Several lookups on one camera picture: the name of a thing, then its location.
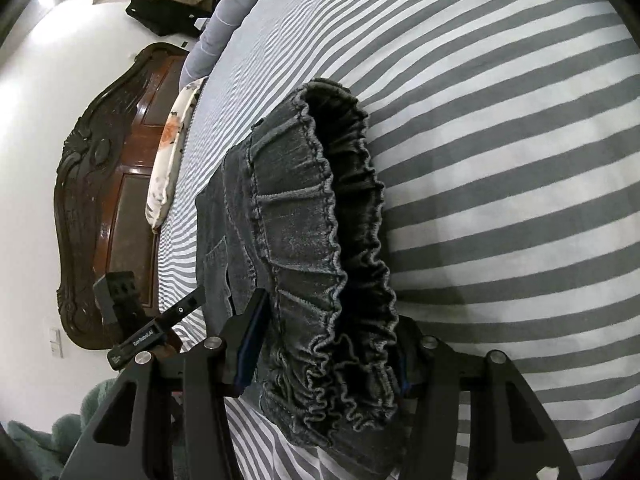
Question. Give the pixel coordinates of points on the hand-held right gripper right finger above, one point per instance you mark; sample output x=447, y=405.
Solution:
x=425, y=360

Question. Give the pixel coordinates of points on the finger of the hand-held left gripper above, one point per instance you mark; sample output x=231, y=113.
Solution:
x=186, y=307

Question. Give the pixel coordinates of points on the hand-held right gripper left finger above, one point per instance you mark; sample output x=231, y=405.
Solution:
x=250, y=345

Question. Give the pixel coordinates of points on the dark grey denim pants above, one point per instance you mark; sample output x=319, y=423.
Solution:
x=300, y=210

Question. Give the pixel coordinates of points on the carved dark wooden headboard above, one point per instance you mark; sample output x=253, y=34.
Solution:
x=100, y=185

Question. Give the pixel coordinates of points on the floral print pillow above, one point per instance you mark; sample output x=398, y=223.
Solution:
x=165, y=170

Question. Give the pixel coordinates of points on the teal fuzzy cloth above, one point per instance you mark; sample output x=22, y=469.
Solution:
x=40, y=440

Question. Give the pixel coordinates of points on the grey white striped bed sheet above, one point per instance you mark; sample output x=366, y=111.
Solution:
x=500, y=160

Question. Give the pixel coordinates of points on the grey rolled quilt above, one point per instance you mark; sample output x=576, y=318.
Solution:
x=220, y=30

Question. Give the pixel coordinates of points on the black bag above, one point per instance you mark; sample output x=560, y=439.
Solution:
x=165, y=10

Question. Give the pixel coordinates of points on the white wall switch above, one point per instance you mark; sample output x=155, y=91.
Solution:
x=56, y=343

